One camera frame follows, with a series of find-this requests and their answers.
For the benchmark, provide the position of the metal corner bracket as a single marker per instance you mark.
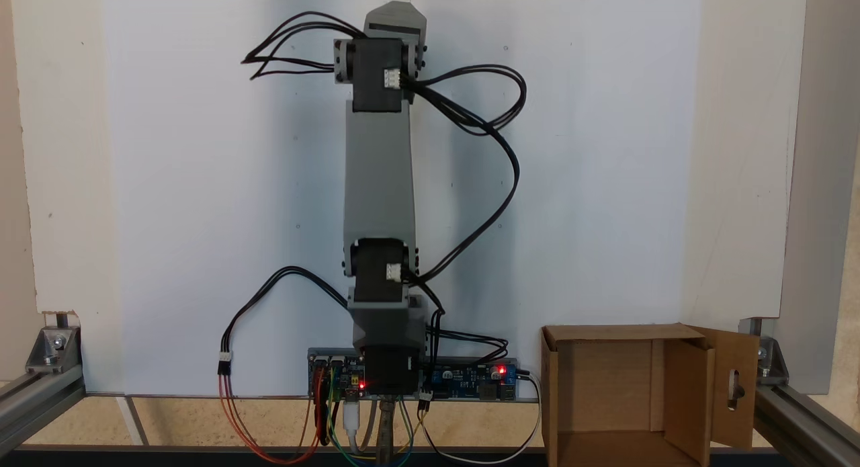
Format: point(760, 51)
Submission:
point(769, 359)
point(52, 349)

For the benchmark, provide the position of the blue circuit board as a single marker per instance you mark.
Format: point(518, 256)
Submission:
point(463, 381)

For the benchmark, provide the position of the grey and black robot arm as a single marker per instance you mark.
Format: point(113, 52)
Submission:
point(377, 185)

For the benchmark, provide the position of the brown cardboard box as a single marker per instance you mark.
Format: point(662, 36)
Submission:
point(605, 386)

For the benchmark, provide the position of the aluminium frame profile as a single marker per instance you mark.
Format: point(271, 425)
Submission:
point(33, 403)
point(806, 420)

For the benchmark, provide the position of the grey table clamp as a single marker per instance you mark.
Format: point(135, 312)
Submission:
point(387, 433)

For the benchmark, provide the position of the grey vertical frame beam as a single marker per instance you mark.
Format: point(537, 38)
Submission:
point(826, 185)

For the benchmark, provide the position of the large white paper sheet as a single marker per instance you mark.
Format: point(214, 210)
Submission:
point(201, 185)

